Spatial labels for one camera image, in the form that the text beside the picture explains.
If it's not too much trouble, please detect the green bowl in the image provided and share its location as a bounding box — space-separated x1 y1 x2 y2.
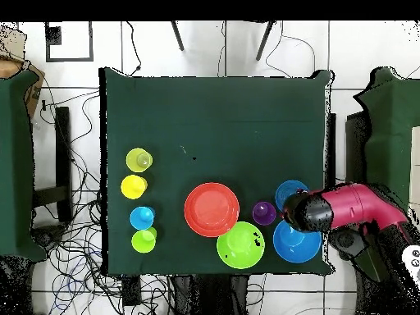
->
216 221 266 270

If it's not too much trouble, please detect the small blue bowl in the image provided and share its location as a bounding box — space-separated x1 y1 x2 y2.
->
274 180 310 212

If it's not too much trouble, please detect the large blue bowl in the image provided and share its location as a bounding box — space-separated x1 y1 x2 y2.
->
272 219 322 264

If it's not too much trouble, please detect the black floor stand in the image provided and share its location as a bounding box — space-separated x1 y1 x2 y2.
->
31 106 74 224

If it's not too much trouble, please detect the green cloth covered table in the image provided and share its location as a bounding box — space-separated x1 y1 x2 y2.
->
0 70 47 262
354 66 420 211

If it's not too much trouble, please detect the black box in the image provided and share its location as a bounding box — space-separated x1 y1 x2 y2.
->
345 111 370 185

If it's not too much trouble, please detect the black tripod leg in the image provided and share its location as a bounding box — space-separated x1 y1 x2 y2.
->
254 21 276 62
170 21 185 53

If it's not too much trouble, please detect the black power strip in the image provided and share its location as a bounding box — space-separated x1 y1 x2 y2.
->
121 276 143 308

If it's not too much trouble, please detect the yellow cup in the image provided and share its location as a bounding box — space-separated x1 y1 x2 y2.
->
120 174 148 200
125 148 154 174

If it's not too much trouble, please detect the orange bowl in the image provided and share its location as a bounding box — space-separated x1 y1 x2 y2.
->
183 182 241 238

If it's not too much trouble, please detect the black cable with plug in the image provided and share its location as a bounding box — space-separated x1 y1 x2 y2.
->
126 21 143 77

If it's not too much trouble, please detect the cardboard box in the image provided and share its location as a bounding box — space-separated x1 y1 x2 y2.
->
0 25 46 119

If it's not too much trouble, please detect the dark green tablecloth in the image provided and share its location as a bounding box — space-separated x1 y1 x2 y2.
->
98 67 336 276

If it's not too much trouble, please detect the tangle of cables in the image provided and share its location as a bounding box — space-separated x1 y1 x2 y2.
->
30 88 175 315

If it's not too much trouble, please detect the black square floor frame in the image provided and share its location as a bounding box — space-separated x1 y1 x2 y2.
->
44 21 94 63

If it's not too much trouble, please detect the blue cup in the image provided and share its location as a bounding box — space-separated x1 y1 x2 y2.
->
129 205 157 231

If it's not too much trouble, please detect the green cup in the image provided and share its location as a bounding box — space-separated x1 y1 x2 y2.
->
130 226 158 254

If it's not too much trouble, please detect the purple cup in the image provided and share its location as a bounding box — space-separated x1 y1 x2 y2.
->
251 201 277 226

